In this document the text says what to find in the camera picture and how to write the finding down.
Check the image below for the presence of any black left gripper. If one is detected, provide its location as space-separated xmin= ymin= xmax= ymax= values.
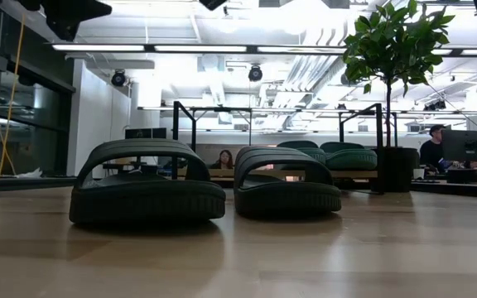
xmin=14 ymin=0 xmax=113 ymax=43

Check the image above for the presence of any green rubber slide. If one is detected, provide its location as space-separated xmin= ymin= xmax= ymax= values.
xmin=277 ymin=140 xmax=327 ymax=166
xmin=320 ymin=142 xmax=378 ymax=171

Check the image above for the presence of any black rubber slide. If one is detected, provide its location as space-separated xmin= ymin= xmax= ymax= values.
xmin=233 ymin=145 xmax=343 ymax=217
xmin=68 ymin=138 xmax=227 ymax=225

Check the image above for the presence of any wooden shelf with black frame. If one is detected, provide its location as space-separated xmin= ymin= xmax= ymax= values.
xmin=171 ymin=100 xmax=385 ymax=195

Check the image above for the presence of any long ceiling light strip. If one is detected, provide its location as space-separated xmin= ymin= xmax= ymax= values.
xmin=51 ymin=42 xmax=477 ymax=58

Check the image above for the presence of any crumpled white paper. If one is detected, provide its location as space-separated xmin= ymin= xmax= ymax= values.
xmin=14 ymin=166 xmax=44 ymax=180

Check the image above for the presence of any green leafy plant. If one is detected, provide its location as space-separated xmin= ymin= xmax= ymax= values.
xmin=341 ymin=0 xmax=457 ymax=148

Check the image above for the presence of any black plant pot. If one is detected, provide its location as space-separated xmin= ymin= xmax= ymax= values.
xmin=377 ymin=147 xmax=421 ymax=194

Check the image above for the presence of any large black monitor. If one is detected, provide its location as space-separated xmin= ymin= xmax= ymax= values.
xmin=441 ymin=129 xmax=477 ymax=164

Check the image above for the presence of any black metal frame stand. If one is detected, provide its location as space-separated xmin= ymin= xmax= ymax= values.
xmin=188 ymin=106 xmax=254 ymax=146

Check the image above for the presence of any yellow cable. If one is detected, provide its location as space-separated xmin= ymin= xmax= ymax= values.
xmin=0 ymin=0 xmax=27 ymax=179

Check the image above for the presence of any black aluminium table frame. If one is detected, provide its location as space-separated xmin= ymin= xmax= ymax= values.
xmin=0 ymin=175 xmax=477 ymax=200

